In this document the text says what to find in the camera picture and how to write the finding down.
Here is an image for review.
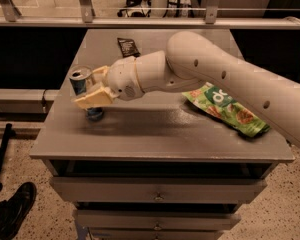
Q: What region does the drawer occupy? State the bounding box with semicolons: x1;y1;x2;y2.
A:
74;210;241;231
51;177;266;204

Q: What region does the black office chair base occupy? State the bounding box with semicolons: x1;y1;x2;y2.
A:
117;0;151;17

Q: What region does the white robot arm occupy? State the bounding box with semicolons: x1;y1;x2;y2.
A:
75;31;300;148

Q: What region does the grey drawer cabinet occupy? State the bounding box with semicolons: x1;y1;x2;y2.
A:
29;28;296;240

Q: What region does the green snack bag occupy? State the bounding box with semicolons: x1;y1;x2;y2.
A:
183;83;270;138

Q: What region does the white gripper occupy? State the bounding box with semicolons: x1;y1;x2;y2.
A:
72;56;144;110

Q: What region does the top drawer front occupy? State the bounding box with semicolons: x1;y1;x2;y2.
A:
51;177;266;204

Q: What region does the black metal stand leg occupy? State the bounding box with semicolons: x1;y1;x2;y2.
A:
0;122;16;193

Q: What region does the middle drawer front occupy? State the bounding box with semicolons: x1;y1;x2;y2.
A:
74;210;241;231

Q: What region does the black shoe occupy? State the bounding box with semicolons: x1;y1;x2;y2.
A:
0;182;37;240

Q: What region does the redbull can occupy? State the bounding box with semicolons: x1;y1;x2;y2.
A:
69;65;103;122

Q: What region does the black rxbar chocolate wrapper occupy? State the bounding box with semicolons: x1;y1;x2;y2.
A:
117;38;140;57

